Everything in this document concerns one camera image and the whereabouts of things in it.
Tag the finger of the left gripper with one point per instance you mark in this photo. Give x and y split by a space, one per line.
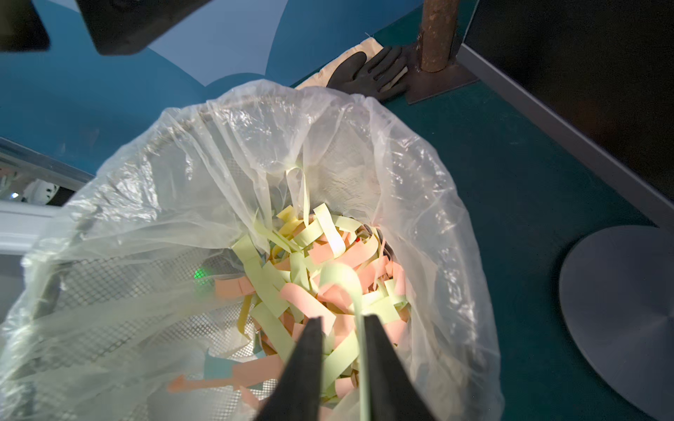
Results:
22 29
125 27

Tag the bin with clear plastic bag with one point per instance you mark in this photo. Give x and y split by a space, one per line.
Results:
175 284

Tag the black glove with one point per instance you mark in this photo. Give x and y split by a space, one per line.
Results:
380 77

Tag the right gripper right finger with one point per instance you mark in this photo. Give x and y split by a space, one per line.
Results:
392 395

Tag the pink cherry blossom tree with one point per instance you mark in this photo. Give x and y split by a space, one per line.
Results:
432 63

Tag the round grey monitor base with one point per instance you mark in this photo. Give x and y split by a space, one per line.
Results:
616 296

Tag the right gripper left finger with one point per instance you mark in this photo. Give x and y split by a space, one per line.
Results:
298 392

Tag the black computer monitor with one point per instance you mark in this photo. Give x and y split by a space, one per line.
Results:
596 76

